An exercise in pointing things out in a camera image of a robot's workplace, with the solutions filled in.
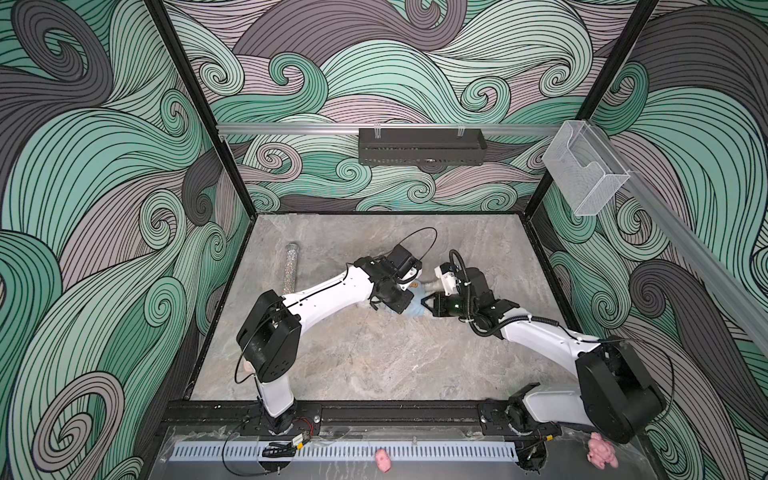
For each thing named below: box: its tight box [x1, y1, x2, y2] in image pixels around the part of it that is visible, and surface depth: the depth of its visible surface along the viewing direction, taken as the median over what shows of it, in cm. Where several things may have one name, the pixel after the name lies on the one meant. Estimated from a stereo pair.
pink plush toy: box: [587, 432, 619, 470], surface depth 67 cm
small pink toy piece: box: [375, 448, 393, 473], surface depth 67 cm
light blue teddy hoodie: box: [401, 281, 426, 318], surface depth 85 cm
